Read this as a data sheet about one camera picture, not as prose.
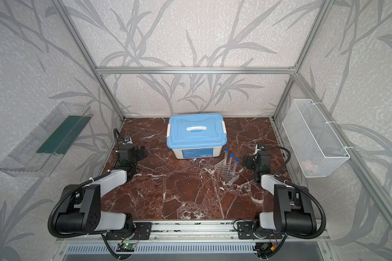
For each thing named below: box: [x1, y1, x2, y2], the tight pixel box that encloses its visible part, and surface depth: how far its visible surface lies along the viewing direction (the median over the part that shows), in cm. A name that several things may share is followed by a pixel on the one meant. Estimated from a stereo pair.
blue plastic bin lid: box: [166, 113, 228, 149], surface depth 91 cm
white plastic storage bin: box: [171, 146, 223, 160], surface depth 93 cm
